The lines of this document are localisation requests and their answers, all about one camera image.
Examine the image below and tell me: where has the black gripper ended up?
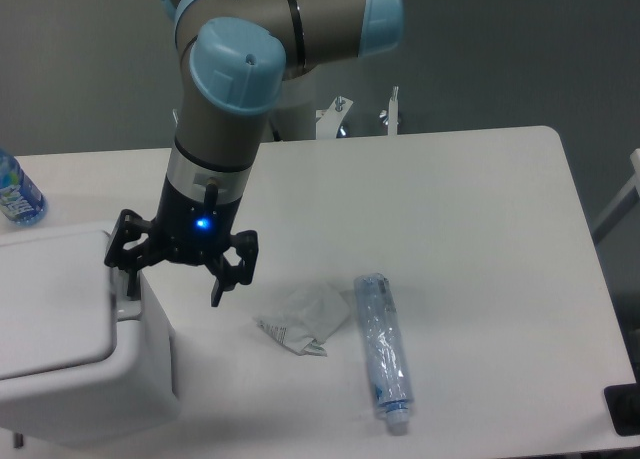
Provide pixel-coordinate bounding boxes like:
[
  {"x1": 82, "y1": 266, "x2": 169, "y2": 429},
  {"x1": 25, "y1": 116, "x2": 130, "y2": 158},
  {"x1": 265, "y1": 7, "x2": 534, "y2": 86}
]
[{"x1": 104, "y1": 179, "x2": 259, "y2": 307}]

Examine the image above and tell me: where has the white plastic trash can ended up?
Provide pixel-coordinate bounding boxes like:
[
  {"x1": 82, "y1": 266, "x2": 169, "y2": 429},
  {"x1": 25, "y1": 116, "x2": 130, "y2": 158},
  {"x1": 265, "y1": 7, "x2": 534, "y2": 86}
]
[{"x1": 1, "y1": 223, "x2": 180, "y2": 445}]

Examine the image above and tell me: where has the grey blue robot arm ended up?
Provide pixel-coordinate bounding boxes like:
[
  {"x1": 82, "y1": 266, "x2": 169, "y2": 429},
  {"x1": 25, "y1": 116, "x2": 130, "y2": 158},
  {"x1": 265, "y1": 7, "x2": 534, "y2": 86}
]
[{"x1": 104, "y1": 0, "x2": 404, "y2": 305}]

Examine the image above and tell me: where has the crumpled white paper wrapper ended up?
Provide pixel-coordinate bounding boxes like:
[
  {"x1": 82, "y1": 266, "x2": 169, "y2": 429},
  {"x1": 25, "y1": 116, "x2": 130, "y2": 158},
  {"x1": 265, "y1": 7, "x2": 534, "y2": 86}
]
[{"x1": 254, "y1": 283, "x2": 351, "y2": 357}]

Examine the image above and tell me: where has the blue labelled water bottle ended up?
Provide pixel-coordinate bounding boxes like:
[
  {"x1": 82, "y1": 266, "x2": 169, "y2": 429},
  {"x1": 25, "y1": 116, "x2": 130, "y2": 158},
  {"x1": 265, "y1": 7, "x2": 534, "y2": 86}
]
[{"x1": 1, "y1": 150, "x2": 47, "y2": 226}]

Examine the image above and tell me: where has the crushed clear plastic bottle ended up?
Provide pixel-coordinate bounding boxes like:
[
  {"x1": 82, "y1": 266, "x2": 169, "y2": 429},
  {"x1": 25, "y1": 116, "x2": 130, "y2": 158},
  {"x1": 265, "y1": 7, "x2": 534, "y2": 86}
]
[{"x1": 354, "y1": 273, "x2": 414, "y2": 435}]

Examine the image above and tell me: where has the black object table corner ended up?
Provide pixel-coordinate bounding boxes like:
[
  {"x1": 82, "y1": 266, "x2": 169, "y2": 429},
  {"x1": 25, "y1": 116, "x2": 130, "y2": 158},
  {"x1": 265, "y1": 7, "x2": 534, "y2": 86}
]
[{"x1": 604, "y1": 383, "x2": 639, "y2": 437}]

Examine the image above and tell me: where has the white clamp post right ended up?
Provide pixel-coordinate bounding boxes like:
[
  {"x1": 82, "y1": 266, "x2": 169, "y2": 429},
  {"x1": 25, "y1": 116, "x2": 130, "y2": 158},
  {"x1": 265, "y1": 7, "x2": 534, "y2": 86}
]
[{"x1": 379, "y1": 85, "x2": 401, "y2": 136}]

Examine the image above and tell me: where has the white frame right edge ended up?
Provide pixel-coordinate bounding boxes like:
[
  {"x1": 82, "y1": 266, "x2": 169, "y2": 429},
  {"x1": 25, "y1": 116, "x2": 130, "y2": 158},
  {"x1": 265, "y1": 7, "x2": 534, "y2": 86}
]
[{"x1": 591, "y1": 149, "x2": 639, "y2": 244}]

